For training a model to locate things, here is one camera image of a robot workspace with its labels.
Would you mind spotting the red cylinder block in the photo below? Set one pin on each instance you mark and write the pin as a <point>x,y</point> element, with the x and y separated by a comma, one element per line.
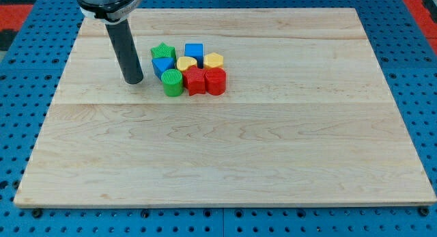
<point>215,81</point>

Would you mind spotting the blue cube block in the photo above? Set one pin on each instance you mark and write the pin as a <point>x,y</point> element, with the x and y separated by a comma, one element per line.
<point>195,50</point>

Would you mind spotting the yellow heart block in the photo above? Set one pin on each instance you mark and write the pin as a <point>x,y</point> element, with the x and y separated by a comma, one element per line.
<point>183,63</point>

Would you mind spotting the yellow hexagon block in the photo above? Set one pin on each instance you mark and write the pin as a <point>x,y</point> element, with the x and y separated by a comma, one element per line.
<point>213,60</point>

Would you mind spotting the blue triangle block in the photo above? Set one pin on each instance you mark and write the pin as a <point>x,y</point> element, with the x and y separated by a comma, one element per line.
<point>160,65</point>

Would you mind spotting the light wooden board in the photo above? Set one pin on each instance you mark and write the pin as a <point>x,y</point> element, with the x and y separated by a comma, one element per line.
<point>307,120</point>

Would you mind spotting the green cylinder block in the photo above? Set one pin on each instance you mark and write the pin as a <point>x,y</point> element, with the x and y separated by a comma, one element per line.
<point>172,81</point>

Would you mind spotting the green star block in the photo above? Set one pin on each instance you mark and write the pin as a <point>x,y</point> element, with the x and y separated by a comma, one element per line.
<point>163,51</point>

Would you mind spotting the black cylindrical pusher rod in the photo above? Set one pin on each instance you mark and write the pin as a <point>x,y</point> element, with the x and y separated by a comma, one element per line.
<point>123,44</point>

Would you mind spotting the red star block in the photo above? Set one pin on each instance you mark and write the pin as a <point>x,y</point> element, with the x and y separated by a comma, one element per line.
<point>194,80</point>

